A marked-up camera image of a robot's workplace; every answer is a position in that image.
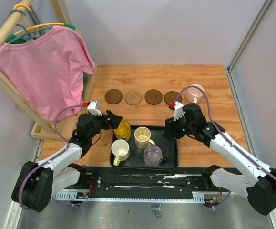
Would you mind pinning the woven rattan coaster back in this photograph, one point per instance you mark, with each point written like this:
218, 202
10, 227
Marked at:
133, 97

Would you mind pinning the grey hanger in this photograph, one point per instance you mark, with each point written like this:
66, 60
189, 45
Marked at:
27, 35

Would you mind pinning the black serving tray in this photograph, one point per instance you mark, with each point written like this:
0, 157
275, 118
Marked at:
165, 156

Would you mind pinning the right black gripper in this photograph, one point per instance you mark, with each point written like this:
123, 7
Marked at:
170, 129

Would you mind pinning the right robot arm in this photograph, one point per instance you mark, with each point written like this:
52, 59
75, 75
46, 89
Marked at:
257, 180

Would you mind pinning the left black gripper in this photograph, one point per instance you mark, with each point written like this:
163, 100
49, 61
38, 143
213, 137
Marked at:
114, 121

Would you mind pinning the yellow green hanger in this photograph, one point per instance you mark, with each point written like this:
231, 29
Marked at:
60, 14

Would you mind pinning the purple mug black handle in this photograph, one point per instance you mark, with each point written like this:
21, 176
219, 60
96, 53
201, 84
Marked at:
153, 156

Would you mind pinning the aluminium corner post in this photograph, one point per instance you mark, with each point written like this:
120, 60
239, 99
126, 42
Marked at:
257, 21

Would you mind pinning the white mug yellow handle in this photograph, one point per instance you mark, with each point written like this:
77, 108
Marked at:
121, 151

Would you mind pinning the cream mug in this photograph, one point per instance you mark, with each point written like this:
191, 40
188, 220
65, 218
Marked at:
142, 136

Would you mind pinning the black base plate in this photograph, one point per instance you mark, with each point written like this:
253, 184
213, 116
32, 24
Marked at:
146, 185

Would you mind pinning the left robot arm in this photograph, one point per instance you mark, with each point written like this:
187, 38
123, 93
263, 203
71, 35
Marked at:
38, 182

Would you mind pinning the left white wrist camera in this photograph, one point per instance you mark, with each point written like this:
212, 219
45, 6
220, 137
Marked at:
93, 108

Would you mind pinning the pink t-shirt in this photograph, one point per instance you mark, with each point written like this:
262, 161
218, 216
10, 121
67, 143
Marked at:
48, 71

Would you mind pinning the pink mug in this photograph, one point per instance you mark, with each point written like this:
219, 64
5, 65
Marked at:
194, 94

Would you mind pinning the wooden clothes rack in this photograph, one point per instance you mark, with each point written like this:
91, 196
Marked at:
42, 129

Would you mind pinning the brown coaster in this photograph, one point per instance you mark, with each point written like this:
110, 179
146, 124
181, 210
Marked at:
113, 96
170, 96
153, 96

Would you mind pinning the aluminium rail frame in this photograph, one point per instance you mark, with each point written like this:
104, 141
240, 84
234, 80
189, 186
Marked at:
72, 209

